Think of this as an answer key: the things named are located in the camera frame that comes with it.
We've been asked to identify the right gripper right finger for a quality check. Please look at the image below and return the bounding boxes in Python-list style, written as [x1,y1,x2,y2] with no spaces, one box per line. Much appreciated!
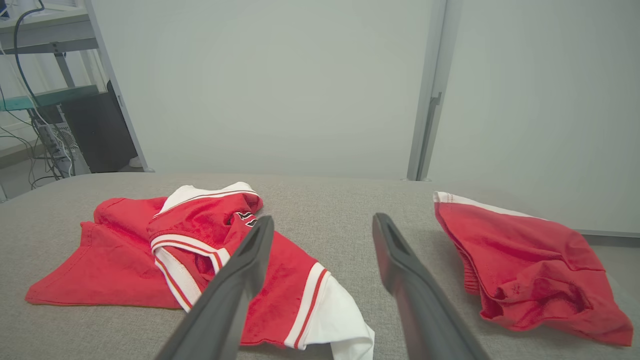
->
[371,213,491,360]

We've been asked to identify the black computer tower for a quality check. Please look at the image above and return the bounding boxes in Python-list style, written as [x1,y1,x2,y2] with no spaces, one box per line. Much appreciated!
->
[60,90,138,174]

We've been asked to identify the red and white t-shirt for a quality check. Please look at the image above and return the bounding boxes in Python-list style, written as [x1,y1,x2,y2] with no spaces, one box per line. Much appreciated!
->
[25,181,376,360]

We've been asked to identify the grey metal desk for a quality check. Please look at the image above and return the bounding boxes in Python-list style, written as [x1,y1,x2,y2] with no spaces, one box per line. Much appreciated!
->
[0,0,101,113]

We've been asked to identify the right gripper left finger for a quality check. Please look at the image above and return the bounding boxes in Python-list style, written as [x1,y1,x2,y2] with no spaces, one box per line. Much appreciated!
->
[156,215,275,360]

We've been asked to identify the red shorts with white stripe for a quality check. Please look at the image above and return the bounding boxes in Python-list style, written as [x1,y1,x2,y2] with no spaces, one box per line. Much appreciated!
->
[433,191,634,347]

